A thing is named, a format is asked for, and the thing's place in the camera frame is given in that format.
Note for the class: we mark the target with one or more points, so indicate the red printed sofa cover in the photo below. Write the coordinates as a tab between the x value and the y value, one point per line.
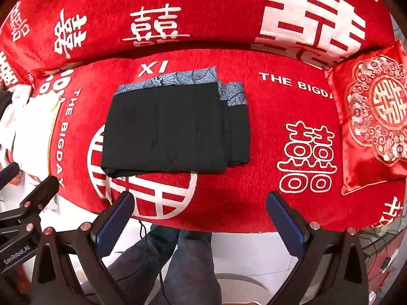
270	171

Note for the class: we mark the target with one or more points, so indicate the person's leg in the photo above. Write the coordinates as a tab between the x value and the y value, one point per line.
140	260
194	267

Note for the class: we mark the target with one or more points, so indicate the red embroidered cushion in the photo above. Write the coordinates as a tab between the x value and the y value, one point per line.
381	108

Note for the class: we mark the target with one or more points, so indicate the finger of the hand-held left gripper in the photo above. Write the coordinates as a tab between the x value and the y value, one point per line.
8	174
41	193

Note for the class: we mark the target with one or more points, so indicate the person's right leg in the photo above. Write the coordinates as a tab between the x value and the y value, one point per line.
194	267

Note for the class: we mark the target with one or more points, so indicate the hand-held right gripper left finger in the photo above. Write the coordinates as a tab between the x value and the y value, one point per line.
116	220

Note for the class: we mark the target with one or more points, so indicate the person's left leg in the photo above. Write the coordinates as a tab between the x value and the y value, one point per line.
140	260

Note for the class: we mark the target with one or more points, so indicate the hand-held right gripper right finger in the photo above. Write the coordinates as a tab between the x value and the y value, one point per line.
284	220

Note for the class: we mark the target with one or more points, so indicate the black pants with blue waistband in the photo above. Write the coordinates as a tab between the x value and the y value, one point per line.
165	133

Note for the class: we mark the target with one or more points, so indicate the white cloth with gold trim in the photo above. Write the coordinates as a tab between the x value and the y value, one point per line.
28	133

